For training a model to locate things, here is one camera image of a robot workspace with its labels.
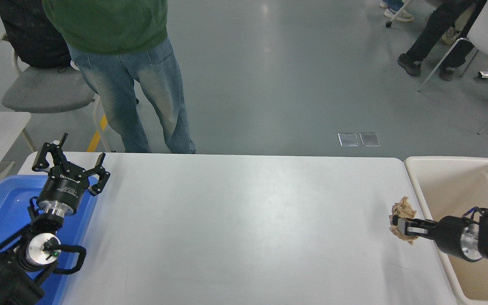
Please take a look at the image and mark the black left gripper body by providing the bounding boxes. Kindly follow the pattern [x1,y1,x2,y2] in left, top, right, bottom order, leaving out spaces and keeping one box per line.
[37,165,91,208]

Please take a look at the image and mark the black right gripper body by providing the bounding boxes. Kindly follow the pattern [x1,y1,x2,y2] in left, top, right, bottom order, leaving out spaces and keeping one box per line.
[435,216,468,259]

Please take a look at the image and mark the tan paper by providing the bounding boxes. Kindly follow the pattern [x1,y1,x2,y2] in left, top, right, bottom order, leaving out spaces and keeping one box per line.
[389,196,417,245]

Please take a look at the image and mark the large pale plastic bin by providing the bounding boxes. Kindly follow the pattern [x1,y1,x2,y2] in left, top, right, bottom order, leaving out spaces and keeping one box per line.
[404,156,488,305]

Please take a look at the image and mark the blue plastic tray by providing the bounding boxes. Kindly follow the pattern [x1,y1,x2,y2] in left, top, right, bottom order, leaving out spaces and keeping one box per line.
[0,175,99,305]

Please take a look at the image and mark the grey seat white chair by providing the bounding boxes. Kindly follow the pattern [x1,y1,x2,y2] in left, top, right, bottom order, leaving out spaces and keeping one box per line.
[0,30,139,153]

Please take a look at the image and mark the person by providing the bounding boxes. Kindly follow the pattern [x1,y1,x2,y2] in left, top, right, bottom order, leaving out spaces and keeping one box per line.
[397,0,488,81]
[380,0,414,22]
[42,0,197,155]

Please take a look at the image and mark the black bag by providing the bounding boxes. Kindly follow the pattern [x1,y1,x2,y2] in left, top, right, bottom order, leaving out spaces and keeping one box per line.
[0,0,73,69]

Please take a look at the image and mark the white rolling chair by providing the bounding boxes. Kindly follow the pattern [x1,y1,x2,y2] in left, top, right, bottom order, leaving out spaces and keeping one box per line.
[386,0,412,28]

